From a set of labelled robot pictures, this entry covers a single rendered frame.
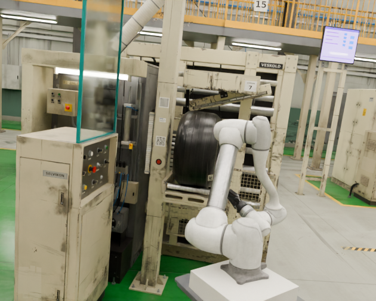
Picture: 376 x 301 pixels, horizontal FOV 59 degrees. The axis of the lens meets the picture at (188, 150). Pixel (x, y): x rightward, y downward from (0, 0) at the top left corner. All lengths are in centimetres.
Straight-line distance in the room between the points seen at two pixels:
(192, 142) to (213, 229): 78
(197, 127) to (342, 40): 432
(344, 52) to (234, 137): 459
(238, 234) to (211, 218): 17
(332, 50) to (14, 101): 987
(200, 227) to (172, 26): 145
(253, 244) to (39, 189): 123
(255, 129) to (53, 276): 146
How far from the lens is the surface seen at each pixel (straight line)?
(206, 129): 233
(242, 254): 168
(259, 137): 189
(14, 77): 1232
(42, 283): 233
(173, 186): 250
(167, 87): 250
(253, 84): 270
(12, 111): 1266
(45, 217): 214
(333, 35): 624
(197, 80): 273
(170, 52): 251
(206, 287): 169
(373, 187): 656
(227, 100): 284
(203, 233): 171
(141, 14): 290
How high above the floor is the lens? 162
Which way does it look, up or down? 10 degrees down
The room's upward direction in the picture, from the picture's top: 6 degrees clockwise
